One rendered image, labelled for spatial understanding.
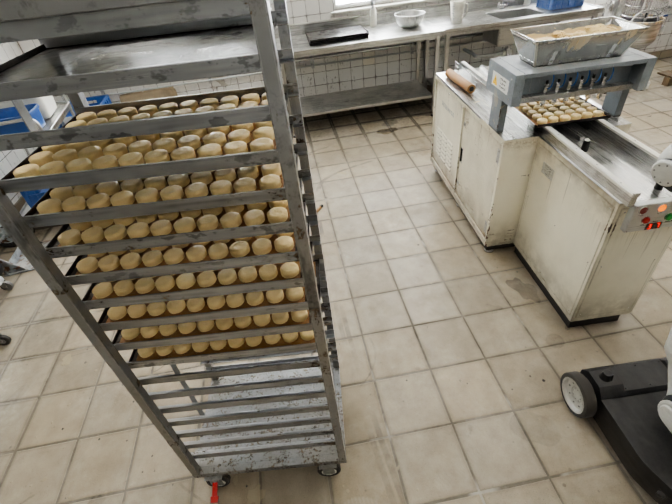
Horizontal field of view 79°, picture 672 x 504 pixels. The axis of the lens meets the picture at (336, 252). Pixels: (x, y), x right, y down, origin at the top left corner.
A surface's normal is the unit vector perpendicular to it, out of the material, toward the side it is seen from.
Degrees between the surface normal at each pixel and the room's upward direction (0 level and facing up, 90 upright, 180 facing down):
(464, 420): 0
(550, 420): 0
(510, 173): 90
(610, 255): 90
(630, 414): 0
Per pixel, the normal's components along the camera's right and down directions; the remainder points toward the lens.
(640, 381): -0.09, -0.76
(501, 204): 0.11, 0.63
